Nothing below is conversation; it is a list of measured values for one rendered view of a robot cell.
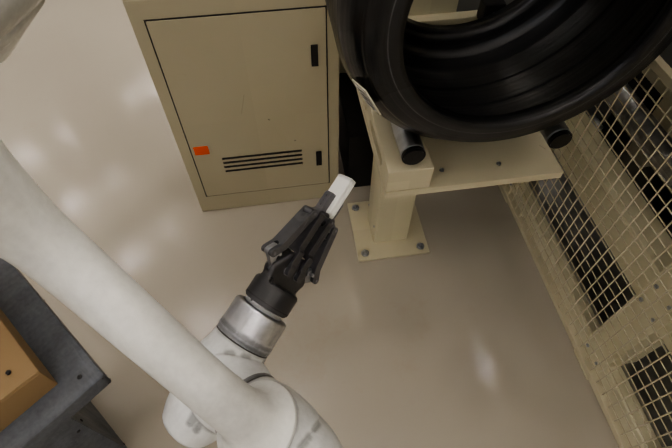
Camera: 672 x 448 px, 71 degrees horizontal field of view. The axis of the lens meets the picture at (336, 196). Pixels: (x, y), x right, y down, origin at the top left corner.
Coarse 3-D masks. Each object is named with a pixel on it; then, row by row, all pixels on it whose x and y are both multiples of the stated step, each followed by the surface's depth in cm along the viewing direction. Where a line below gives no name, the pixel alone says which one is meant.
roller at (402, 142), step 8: (392, 128) 90; (400, 128) 88; (400, 136) 87; (408, 136) 86; (416, 136) 86; (400, 144) 86; (408, 144) 85; (416, 144) 85; (400, 152) 86; (408, 152) 85; (416, 152) 85; (424, 152) 86; (408, 160) 86; (416, 160) 86
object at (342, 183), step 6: (336, 180) 76; (342, 180) 75; (348, 180) 75; (336, 186) 75; (342, 186) 75; (348, 186) 74; (336, 192) 75; (342, 192) 74; (336, 198) 74; (336, 204) 74; (330, 210) 74; (330, 216) 74
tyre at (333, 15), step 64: (384, 0) 60; (576, 0) 92; (640, 0) 80; (384, 64) 67; (448, 64) 99; (512, 64) 97; (576, 64) 89; (640, 64) 75; (448, 128) 79; (512, 128) 82
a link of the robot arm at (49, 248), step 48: (0, 144) 40; (0, 192) 40; (0, 240) 41; (48, 240) 44; (48, 288) 45; (96, 288) 46; (144, 336) 47; (192, 336) 50; (192, 384) 48; (240, 384) 51; (240, 432) 50; (288, 432) 53
